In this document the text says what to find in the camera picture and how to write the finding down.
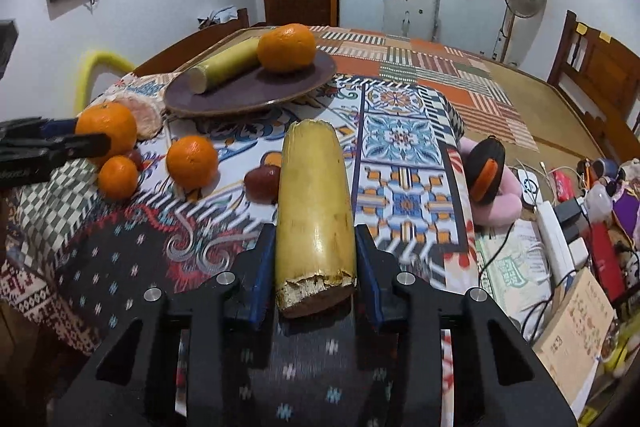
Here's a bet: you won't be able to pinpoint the medium orange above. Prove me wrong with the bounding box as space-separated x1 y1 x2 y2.
75 102 138 167

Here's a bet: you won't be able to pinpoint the rough-ended yellow sugarcane piece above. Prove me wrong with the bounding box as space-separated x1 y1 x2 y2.
274 119 357 319

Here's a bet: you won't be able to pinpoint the smooth green-yellow sugarcane piece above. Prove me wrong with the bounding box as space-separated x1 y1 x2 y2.
186 38 259 94

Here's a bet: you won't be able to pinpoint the large navel orange with sticker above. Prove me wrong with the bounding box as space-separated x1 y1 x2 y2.
257 24 317 74

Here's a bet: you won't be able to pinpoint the smaller mandarin orange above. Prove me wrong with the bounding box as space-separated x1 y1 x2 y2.
98 155 139 202

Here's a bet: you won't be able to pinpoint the yellow chair back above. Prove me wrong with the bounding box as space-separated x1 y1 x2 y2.
74 50 136 114

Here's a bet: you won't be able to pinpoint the patchwork patterned bedspread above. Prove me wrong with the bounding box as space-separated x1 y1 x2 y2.
1 32 537 426

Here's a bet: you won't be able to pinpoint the dark red grape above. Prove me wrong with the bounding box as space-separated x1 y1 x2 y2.
244 165 281 205

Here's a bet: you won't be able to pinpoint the small mandarin orange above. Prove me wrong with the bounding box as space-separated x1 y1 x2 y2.
166 135 218 192

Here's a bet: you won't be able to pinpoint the green printed paper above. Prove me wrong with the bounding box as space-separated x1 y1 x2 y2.
476 219 555 338

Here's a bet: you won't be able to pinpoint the black orange headphones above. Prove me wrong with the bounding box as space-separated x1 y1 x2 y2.
463 135 506 205

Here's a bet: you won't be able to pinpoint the wooden bed footboard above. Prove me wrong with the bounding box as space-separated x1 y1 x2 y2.
132 8 250 77

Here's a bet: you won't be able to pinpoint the white power strip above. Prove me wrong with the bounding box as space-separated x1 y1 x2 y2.
535 199 589 283

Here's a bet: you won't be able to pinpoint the red bottle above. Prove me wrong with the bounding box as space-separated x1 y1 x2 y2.
552 170 575 202

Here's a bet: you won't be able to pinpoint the dark purple round plate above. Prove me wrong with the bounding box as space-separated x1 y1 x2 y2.
164 51 336 117

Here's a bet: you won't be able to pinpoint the beige patterned book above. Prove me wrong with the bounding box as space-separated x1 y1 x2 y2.
534 268 614 418

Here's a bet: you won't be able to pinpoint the clothes heap on footboard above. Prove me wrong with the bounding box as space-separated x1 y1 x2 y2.
198 5 239 29

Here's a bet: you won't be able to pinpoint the woven bamboo bed mat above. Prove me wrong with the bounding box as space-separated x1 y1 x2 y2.
219 26 606 163

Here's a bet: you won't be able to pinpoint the white suitcase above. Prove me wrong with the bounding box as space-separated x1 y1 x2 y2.
383 0 440 41

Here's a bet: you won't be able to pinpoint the white standing fan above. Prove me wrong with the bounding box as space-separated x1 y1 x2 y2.
491 0 547 67

